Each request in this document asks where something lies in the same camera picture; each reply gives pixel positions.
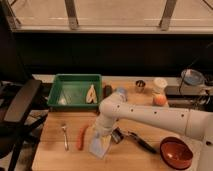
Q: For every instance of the light blue towel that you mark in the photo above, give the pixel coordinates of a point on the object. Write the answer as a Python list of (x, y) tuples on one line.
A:
[(98, 151)]

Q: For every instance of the black handled peeler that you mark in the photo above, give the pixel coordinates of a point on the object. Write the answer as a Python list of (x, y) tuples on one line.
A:
[(118, 135)]

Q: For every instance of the small metal cup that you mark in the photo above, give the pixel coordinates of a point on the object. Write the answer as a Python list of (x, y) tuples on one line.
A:
[(140, 85)]

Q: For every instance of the black office chair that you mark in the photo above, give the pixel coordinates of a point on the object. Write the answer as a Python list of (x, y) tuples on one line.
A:
[(13, 128)]

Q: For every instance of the white paper cup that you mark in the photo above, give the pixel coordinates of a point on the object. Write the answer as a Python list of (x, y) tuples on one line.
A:
[(159, 85)]

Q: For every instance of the orange carrot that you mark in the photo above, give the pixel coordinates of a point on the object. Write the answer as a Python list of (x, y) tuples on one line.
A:
[(80, 137)]

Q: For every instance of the metal fork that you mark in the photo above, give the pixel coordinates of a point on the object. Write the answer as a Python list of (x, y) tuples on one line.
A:
[(64, 130)]

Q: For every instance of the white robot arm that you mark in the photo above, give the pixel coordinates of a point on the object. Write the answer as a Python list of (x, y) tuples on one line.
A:
[(195, 124)]

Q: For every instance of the orange and blue bottle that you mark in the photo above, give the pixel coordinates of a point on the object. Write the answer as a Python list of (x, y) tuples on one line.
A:
[(159, 100)]

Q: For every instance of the grey round device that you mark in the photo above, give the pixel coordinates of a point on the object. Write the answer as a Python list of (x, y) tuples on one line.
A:
[(192, 77)]

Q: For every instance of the blue sponge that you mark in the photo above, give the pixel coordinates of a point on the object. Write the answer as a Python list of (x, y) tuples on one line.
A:
[(123, 92)]

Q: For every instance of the red bowl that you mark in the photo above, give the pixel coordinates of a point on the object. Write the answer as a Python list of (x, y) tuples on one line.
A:
[(175, 153)]

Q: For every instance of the green plastic tray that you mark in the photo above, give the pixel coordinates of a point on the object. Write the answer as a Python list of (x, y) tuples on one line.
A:
[(69, 91)]

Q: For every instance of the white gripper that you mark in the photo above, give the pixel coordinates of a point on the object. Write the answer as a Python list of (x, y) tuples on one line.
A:
[(100, 136)]

